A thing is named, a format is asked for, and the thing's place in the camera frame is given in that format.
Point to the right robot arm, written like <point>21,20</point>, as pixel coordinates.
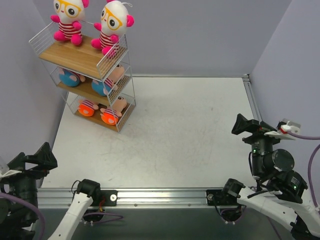
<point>281,192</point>

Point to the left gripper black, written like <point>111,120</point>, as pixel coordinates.
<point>27,170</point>

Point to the boy plush blue shorts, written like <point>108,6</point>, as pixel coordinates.
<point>70,78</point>
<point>109,84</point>

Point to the aluminium table edge rail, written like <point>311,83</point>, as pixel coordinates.
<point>251,97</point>

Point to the front aluminium rail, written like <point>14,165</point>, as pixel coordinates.
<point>61,198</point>

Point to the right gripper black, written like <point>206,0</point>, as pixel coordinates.
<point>260,136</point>

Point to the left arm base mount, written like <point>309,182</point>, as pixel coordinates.
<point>105,198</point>

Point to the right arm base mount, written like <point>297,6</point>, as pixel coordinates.
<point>226,196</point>

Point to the white panda plush yellow glasses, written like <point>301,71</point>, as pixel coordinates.
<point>69,14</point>

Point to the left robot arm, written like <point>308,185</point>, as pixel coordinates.
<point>19,197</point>

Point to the boy plush orange shorts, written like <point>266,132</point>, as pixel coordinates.
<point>87,107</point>
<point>110,115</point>

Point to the white wire wooden shelf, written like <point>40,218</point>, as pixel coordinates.
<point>93,65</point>

